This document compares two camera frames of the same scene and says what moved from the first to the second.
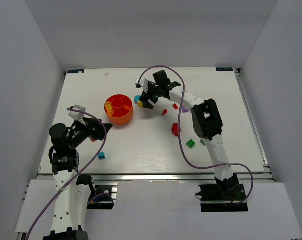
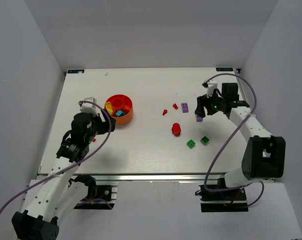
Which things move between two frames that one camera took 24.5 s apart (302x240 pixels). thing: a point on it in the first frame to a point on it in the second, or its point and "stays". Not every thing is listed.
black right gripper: x=153 y=94 to x=205 y=104
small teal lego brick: x=101 y=155 to x=123 y=113
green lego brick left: x=191 y=143 stays
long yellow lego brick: x=109 y=108 stays
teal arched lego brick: x=136 y=98 to x=118 y=113
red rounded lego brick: x=175 y=129 stays
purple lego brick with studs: x=185 y=110 stays
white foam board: x=163 y=210 stays
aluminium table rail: x=162 y=176 stays
